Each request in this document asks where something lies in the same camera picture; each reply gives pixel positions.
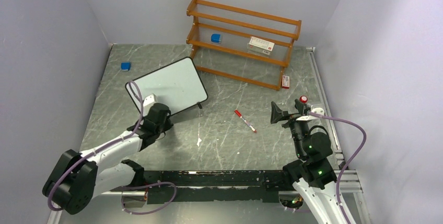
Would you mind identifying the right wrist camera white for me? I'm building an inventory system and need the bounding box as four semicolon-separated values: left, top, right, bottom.
308;103;326;116

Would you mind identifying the small red white box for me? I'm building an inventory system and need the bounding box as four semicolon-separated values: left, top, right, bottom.
281;75;290;89

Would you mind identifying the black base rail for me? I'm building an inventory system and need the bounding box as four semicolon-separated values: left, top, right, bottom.
144;170;294;204

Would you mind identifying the aluminium frame rail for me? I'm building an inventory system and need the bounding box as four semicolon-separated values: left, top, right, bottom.
306;47;371;223

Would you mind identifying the blue eraser on table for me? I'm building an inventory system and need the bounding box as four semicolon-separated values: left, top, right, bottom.
120;62;131;72

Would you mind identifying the white red box on rack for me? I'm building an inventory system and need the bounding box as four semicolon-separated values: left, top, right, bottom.
247;37;275;55

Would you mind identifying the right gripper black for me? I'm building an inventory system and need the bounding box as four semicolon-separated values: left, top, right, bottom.
270;98;310;158

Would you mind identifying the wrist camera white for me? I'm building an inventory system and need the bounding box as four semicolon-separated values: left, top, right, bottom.
143;93;158;114
308;103;326;116

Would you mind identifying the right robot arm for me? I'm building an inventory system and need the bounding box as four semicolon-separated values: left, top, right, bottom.
270;96;356;223

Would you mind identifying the wooden two-tier rack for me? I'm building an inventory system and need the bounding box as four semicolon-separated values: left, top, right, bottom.
186;0;302;90

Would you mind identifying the red emergency stop button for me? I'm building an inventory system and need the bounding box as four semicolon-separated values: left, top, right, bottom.
299;96;308;104

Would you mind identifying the red whiteboard marker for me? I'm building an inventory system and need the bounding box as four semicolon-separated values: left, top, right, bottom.
234;110;257;133

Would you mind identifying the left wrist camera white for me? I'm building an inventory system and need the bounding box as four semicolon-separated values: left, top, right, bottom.
143;93;158;114

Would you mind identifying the whiteboard with black frame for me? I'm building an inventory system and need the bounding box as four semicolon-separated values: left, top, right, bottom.
125;57;208;116

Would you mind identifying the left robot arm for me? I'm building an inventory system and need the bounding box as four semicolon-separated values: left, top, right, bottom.
42;102;173;215

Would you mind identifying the blue eraser on rack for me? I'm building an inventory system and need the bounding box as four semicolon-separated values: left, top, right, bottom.
211;33;222;43

